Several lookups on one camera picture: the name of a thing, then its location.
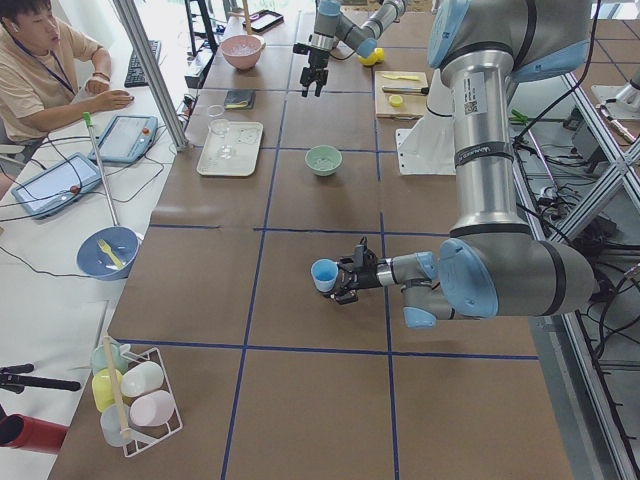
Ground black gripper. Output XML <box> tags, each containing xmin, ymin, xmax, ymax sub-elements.
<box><xmin>321</xmin><ymin>256</ymin><xmax>382</xmax><ymax>305</ymax></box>
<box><xmin>300</xmin><ymin>47</ymin><xmax>330</xmax><ymax>97</ymax></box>

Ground light blue cup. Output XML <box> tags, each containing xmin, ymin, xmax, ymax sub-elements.
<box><xmin>310</xmin><ymin>259</ymin><xmax>339</xmax><ymax>293</ymax></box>

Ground green bowl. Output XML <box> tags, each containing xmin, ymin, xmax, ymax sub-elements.
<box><xmin>305</xmin><ymin>145</ymin><xmax>342</xmax><ymax>177</ymax></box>

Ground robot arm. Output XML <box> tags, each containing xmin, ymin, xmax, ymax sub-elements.
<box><xmin>327</xmin><ymin>1</ymin><xmax>594</xmax><ymax>328</ymax></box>
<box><xmin>293</xmin><ymin>0</ymin><xmax>408</xmax><ymax>97</ymax></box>

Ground pink bowl with ice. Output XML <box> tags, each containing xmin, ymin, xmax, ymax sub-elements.
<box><xmin>219</xmin><ymin>35</ymin><xmax>266</xmax><ymax>70</ymax></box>

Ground large blue bowl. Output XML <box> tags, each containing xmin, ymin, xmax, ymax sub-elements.
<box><xmin>76</xmin><ymin>226</ymin><xmax>140</xmax><ymax>281</ymax></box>

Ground yellow fork in bowl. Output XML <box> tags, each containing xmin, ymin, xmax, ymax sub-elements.
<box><xmin>97</xmin><ymin>238</ymin><xmax>125</xmax><ymax>270</ymax></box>

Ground yellow lemon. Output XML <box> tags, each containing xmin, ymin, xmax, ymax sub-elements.
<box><xmin>358</xmin><ymin>47</ymin><xmax>386</xmax><ymax>67</ymax></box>

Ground steel muddler rod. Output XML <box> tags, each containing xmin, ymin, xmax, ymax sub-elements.
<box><xmin>381</xmin><ymin>86</ymin><xmax>430</xmax><ymax>96</ymax></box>

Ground folded grey cloth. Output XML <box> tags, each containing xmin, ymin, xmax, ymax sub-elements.
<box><xmin>224</xmin><ymin>89</ymin><xmax>255</xmax><ymax>110</ymax></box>

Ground lemon half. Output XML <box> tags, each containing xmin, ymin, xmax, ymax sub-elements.
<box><xmin>388</xmin><ymin>94</ymin><xmax>404</xmax><ymax>108</ymax></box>

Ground wooden cutting board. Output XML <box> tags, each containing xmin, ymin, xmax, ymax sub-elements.
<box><xmin>374</xmin><ymin>71</ymin><xmax>429</xmax><ymax>119</ymax></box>

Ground cream bear serving tray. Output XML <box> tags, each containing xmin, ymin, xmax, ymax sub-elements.
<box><xmin>196</xmin><ymin>121</ymin><xmax>263</xmax><ymax>177</ymax></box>

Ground yellow plastic knife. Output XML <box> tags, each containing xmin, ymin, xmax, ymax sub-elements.
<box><xmin>382</xmin><ymin>74</ymin><xmax>421</xmax><ymax>81</ymax></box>

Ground clear wine glass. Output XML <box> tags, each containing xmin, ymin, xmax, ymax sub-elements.
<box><xmin>206</xmin><ymin>104</ymin><xmax>235</xmax><ymax>160</ymax></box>

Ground black keyboard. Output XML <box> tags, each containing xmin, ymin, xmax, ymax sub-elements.
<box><xmin>123</xmin><ymin>39</ymin><xmax>163</xmax><ymax>89</ymax></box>

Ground blue teach pendant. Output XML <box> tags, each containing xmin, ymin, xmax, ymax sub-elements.
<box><xmin>96</xmin><ymin>115</ymin><xmax>159</xmax><ymax>164</ymax></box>

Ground white upturned cup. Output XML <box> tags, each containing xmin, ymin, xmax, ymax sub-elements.
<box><xmin>120</xmin><ymin>361</ymin><xmax>164</xmax><ymax>398</ymax></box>

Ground pink upturned cup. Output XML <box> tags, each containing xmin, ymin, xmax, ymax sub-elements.
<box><xmin>130</xmin><ymin>390</ymin><xmax>175</xmax><ymax>427</ymax></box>

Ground green upturned cup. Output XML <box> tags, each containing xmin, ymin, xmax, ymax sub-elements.
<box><xmin>91</xmin><ymin>339</ymin><xmax>131</xmax><ymax>374</ymax></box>

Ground yellow upturned cup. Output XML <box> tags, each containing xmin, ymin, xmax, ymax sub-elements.
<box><xmin>91</xmin><ymin>368</ymin><xmax>115</xmax><ymax>413</ymax></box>

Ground person in pink shirt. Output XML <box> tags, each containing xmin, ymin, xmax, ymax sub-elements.
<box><xmin>1</xmin><ymin>1</ymin><xmax>134</xmax><ymax>144</ymax></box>

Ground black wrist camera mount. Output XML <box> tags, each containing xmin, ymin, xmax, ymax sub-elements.
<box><xmin>293</xmin><ymin>43</ymin><xmax>310</xmax><ymax>55</ymax></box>

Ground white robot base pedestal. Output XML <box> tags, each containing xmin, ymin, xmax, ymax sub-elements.
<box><xmin>396</xmin><ymin>69</ymin><xmax>455</xmax><ymax>176</ymax></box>

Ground white wire cup rack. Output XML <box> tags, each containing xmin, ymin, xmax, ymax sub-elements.
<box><xmin>90</xmin><ymin>336</ymin><xmax>183</xmax><ymax>458</ymax></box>

